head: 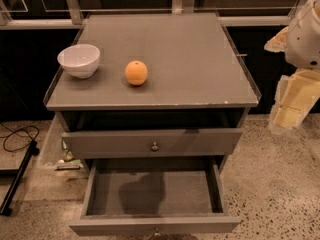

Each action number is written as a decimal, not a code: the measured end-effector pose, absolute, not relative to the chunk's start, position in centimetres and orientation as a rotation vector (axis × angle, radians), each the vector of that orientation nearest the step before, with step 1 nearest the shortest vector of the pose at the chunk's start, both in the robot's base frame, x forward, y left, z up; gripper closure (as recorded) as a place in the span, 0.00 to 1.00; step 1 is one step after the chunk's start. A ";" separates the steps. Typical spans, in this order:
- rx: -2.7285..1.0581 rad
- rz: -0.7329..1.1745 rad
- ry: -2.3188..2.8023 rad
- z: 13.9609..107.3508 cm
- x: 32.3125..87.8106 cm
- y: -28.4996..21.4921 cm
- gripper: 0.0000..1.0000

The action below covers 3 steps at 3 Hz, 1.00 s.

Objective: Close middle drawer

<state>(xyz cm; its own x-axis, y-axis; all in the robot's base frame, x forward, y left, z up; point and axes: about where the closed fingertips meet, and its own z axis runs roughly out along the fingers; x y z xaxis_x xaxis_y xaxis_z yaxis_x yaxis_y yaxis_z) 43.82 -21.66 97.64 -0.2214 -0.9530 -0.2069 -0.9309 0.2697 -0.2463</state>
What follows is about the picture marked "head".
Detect grey drawer cabinet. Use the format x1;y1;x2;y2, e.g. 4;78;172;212
43;12;262;172

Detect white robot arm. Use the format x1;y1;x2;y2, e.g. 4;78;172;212
264;0;320;135

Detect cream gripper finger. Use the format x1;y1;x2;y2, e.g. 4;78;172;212
264;26;288;53

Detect grey drawer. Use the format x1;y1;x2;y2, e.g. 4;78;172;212
69;157;240;236
62;128;242;159

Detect orange fruit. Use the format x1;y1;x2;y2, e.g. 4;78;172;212
125;61;148;86

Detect black floor bar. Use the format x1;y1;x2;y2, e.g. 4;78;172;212
0;140;39;216

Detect floor clutter items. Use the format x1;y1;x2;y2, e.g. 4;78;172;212
55;141;82;171

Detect white bowl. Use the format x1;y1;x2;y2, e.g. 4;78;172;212
57;44;101;79

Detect grey top drawer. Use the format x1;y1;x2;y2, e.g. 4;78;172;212
62;128;242;159

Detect black cable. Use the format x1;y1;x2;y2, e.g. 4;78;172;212
0;122;40;153

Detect metal railing frame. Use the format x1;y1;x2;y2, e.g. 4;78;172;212
0;0;307;30

